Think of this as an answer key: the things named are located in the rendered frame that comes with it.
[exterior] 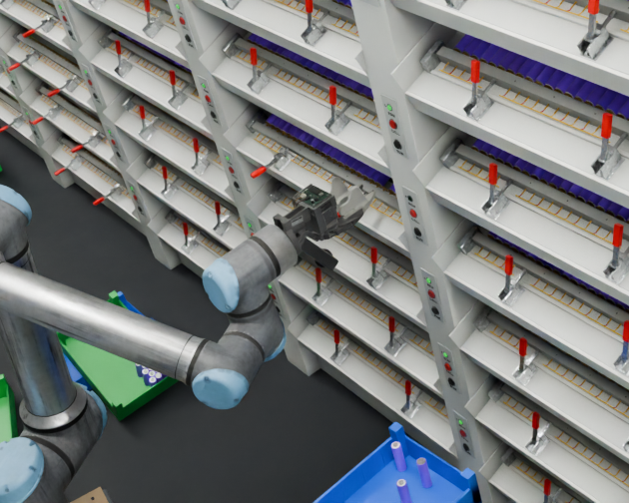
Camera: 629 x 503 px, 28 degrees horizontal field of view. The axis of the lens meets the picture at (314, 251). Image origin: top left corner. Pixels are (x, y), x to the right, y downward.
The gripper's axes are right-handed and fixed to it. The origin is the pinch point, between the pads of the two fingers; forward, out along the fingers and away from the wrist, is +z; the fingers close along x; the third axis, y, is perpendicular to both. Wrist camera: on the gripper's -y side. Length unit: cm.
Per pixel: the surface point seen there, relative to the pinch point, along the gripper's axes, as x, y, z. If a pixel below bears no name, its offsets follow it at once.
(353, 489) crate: -29, -31, -37
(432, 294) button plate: -17.8, -15.1, -2.4
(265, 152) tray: 39.1, -6.4, 3.2
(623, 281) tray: -66, 12, -2
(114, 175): 150, -61, 10
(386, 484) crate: -32, -32, -32
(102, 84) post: 118, -15, 5
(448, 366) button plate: -17.6, -34.6, -2.6
